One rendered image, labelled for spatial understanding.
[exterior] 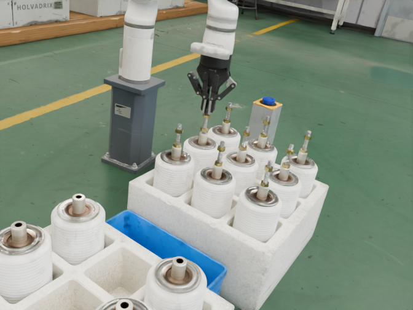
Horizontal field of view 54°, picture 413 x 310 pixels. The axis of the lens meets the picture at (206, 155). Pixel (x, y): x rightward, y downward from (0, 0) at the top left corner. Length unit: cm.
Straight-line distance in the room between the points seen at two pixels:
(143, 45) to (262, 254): 73
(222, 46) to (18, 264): 61
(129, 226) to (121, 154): 42
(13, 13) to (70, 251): 229
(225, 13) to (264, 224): 47
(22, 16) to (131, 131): 178
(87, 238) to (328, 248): 73
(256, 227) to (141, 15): 72
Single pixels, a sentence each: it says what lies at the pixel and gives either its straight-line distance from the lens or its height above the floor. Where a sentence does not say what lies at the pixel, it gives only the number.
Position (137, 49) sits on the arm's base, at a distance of 128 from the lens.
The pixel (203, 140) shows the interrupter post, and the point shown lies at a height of 26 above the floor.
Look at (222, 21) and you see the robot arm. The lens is 95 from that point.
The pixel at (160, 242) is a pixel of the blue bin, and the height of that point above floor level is 9.
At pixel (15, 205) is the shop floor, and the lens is 126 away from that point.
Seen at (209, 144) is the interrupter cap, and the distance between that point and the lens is 108.
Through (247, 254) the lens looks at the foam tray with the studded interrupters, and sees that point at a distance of 89.
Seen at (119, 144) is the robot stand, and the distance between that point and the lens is 139.
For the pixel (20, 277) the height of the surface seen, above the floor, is 21.
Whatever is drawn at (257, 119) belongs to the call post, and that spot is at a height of 27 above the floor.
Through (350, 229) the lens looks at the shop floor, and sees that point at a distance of 137.
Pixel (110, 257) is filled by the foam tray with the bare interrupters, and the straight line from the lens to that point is 81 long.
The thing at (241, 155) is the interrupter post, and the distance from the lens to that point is 102.
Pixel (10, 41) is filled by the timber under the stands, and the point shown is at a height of 2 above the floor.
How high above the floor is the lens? 72
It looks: 27 degrees down
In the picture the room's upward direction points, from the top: 10 degrees clockwise
